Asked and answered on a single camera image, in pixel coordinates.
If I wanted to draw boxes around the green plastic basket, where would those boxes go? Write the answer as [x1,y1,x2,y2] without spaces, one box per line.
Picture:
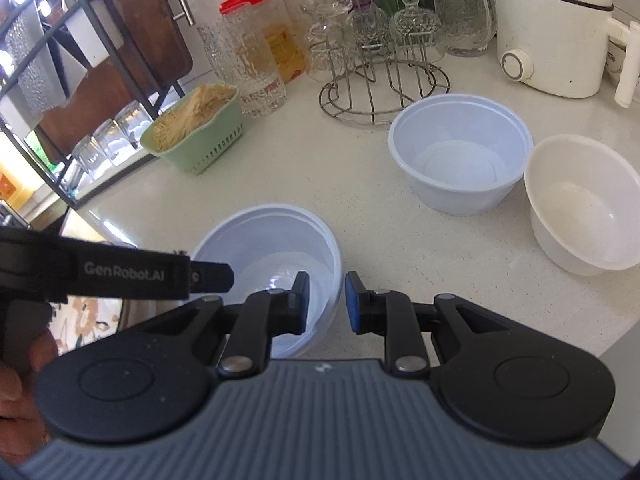
[139,82,246,176]

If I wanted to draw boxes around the white electric cooker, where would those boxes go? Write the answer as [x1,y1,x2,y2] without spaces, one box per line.
[492,0,640,109]

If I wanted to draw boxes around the dry noodles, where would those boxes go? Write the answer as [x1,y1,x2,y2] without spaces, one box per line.
[150,85,236,153]

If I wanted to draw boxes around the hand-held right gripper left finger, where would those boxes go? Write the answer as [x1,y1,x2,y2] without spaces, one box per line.
[120,271,311,378]

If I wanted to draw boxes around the inverted clear glass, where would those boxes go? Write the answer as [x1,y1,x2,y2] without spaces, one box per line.
[300,0,354,82]

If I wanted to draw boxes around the glass jar with red lid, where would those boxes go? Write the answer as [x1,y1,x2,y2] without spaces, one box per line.
[220,0,307,86]

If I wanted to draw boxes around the wire glass rack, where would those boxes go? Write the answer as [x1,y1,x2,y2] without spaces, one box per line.
[309,0,452,127]

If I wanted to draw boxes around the white bowl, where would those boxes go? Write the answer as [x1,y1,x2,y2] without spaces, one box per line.
[524,134,640,277]

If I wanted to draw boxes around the black dish rack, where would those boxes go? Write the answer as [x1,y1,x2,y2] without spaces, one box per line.
[0,0,191,211]

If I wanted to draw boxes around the textured glass tumbler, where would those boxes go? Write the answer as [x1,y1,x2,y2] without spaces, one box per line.
[197,7,288,119]

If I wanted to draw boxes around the translucent plastic bowl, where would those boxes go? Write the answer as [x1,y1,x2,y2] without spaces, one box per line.
[388,94,534,217]
[187,204,343,360]

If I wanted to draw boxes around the person's left hand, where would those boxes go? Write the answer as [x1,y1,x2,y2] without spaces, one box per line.
[0,329,60,424]

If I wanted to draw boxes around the white printed mug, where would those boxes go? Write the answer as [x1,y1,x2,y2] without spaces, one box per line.
[605,40,632,84]

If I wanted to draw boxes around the yellow detergent jug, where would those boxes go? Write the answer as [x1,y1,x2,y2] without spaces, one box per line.
[0,172,37,212]

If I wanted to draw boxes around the textured glass pitcher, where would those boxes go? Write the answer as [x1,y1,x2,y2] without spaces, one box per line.
[430,0,497,58]

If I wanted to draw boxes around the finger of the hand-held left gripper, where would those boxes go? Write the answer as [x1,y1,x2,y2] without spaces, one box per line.
[187,259,235,295]

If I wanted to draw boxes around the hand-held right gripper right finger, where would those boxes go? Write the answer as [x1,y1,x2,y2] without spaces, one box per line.
[345,271,531,378]

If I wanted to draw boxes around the grey textured cloth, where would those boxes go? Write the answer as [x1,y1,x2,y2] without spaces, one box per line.
[5,0,71,114]

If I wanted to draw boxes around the cut glass goblet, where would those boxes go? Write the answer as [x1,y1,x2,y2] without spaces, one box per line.
[390,0,444,64]

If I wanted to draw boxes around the floral plate with dark rim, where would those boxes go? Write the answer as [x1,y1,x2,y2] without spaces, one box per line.
[47,296,123,356]

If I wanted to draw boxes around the brown wooden cutting board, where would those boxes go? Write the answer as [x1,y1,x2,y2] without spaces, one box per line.
[37,0,194,162]

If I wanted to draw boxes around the clear drinking glass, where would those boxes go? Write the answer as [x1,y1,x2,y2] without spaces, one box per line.
[115,100,154,149]
[92,120,136,167]
[72,135,109,177]

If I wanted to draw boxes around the white drip tray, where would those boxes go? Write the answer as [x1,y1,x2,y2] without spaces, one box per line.
[65,147,158,197]

